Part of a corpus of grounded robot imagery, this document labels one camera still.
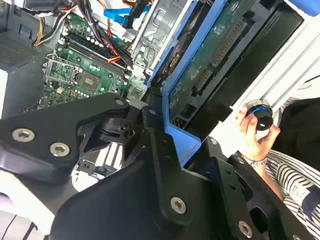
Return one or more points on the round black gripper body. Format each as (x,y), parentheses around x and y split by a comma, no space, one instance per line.
(112,205)

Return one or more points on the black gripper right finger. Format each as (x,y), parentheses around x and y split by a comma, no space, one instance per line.
(240,190)

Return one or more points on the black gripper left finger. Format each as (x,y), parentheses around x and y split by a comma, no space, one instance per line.
(42,130)

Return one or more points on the round black blue-ringed tool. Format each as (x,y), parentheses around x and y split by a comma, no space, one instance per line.
(261,117)

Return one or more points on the hard disk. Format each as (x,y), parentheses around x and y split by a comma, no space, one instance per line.
(200,75)

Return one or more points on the bare person hand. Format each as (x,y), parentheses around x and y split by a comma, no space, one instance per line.
(252,145)

